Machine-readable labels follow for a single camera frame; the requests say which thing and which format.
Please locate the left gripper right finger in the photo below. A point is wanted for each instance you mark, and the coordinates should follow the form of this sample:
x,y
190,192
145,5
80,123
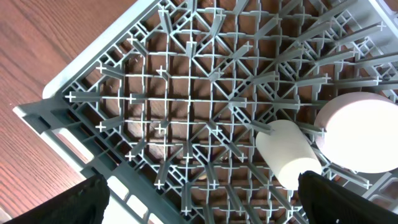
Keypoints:
x,y
326,202

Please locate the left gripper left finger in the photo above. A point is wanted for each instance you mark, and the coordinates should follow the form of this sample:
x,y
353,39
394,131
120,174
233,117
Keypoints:
x,y
84,203

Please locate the cream white cup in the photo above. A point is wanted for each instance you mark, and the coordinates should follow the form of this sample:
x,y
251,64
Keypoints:
x,y
287,153

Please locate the pink plate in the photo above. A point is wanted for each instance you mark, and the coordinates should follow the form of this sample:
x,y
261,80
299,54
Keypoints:
x,y
360,132

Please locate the grey plastic dish rack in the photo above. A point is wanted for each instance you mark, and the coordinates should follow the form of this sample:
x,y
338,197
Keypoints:
x,y
167,101

